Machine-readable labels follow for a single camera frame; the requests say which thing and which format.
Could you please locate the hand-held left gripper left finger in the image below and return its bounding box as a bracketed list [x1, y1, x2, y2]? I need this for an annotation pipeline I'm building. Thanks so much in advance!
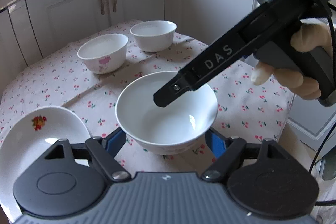
[45, 130, 132, 184]

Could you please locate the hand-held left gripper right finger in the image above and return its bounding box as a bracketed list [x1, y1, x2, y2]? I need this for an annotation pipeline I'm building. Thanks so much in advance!
[201, 128, 289, 180]

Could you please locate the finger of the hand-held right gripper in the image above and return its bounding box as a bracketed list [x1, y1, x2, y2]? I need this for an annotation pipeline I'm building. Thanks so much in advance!
[153, 5, 273, 108]

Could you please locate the white bowl with pink print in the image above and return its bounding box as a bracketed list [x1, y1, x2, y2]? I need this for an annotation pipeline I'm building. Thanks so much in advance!
[115, 71, 219, 156]
[77, 34, 129, 75]
[130, 20, 177, 53]

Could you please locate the white plate with fruit print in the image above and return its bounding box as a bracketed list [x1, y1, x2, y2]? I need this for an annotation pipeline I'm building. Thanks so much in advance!
[0, 106, 91, 223]

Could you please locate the person's right hand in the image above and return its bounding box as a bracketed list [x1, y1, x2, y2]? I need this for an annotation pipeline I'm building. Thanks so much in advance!
[251, 23, 332, 100]

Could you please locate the cherry printed tablecloth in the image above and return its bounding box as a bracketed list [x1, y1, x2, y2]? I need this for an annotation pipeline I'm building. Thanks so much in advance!
[0, 19, 294, 180]

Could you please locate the person's white clothing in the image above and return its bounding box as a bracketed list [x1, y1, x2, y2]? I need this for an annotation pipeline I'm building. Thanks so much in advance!
[312, 179, 336, 224]

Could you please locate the black cable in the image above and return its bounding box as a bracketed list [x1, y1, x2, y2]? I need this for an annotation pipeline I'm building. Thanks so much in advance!
[308, 1, 336, 206]

